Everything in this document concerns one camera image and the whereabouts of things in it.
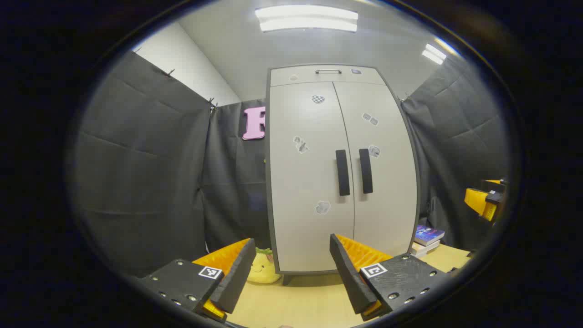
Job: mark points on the white book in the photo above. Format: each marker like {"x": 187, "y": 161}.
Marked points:
{"x": 419, "y": 253}

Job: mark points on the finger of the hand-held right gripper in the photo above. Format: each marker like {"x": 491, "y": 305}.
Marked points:
{"x": 498, "y": 186}
{"x": 476, "y": 199}

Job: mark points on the blue book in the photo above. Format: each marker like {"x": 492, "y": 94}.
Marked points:
{"x": 428, "y": 234}

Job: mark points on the small ceiling light panel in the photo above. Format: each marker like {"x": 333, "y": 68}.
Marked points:
{"x": 434, "y": 53}

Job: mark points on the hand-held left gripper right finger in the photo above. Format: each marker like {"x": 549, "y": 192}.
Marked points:
{"x": 350, "y": 278}

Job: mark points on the yellow plush toy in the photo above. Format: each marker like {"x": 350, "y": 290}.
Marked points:
{"x": 262, "y": 271}

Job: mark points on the large ceiling light panel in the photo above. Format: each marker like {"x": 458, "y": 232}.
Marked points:
{"x": 307, "y": 18}

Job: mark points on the grey shoe cabinet door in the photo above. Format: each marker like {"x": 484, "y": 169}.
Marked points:
{"x": 391, "y": 182}
{"x": 300, "y": 182}

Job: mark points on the grey double-door shoe cabinet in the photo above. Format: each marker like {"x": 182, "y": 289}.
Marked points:
{"x": 296, "y": 75}

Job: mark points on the beige book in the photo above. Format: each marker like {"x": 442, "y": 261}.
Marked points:
{"x": 428, "y": 247}

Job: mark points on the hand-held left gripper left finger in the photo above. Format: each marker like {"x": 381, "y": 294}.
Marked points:
{"x": 237, "y": 278}

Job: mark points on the black backdrop cloth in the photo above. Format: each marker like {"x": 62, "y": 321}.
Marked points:
{"x": 145, "y": 182}

